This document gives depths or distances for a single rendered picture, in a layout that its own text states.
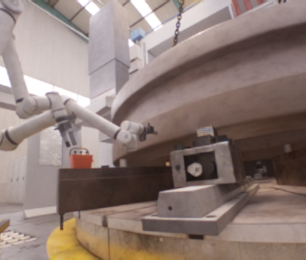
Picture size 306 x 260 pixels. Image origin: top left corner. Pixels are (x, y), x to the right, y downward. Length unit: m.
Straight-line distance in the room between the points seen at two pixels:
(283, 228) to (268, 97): 0.89
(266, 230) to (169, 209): 0.38
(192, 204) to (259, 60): 1.34
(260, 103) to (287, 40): 0.64
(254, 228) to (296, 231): 0.14
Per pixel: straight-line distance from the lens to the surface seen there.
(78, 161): 1.81
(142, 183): 2.04
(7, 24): 1.34
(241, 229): 0.87
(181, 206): 0.75
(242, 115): 1.43
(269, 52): 1.82
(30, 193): 4.72
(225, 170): 1.03
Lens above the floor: 0.50
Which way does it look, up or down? 14 degrees up
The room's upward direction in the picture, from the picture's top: 5 degrees counter-clockwise
